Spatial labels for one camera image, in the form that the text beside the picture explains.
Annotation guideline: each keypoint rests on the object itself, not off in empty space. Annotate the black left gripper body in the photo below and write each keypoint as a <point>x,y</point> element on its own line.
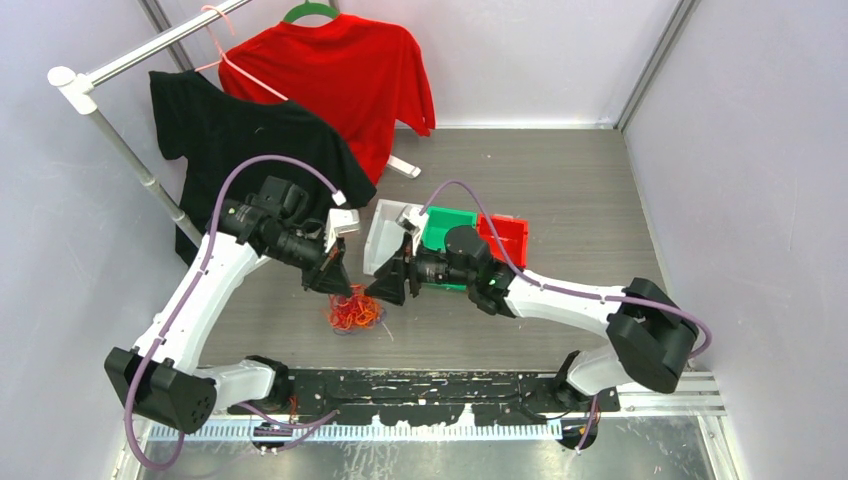
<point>297,249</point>

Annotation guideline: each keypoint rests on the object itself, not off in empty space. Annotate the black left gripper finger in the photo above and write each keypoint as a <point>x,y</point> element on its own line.
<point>327,275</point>
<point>333,252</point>

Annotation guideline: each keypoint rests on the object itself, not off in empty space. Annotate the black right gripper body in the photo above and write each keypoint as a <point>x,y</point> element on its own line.
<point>432,267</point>

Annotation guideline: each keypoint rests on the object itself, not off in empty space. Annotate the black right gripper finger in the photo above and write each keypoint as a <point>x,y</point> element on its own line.
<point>394,252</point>
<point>389,283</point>

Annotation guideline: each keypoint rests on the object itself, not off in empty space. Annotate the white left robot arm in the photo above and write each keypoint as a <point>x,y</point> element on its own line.
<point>160,377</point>

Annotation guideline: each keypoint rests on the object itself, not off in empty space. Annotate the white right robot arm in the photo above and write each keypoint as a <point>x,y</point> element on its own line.
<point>648,340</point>

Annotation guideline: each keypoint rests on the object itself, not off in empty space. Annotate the white plastic bin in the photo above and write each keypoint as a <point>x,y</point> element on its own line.
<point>385,235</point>

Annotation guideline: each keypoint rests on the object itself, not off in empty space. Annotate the green plastic bin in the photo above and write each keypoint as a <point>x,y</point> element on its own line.
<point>449,232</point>

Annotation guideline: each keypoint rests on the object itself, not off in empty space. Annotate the red plastic bin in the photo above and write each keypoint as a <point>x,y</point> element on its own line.
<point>513,234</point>

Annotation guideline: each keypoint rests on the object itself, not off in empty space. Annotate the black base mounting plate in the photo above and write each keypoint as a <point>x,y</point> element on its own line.
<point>419,398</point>

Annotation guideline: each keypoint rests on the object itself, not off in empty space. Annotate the black t-shirt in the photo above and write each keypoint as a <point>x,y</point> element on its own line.
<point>216,132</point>

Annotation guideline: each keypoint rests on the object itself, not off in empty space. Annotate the red t-shirt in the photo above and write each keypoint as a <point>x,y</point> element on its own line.
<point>359,75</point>

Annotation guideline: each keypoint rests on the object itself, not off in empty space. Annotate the pink clothes hanger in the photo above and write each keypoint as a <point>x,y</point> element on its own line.
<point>224,59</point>

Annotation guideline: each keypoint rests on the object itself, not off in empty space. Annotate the green clothes hanger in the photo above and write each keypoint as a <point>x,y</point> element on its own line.
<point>310,8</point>

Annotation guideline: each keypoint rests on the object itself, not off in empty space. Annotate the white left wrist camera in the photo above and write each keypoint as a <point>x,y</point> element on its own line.
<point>342,219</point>

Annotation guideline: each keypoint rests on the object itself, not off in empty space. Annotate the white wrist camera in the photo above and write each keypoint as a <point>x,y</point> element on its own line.
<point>412,222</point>
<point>342,219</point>

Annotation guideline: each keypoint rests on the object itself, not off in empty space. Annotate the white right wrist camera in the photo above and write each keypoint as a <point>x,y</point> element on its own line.
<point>412,222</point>

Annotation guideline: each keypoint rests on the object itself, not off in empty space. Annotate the white slotted cable duct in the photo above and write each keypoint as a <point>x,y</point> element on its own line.
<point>254,429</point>

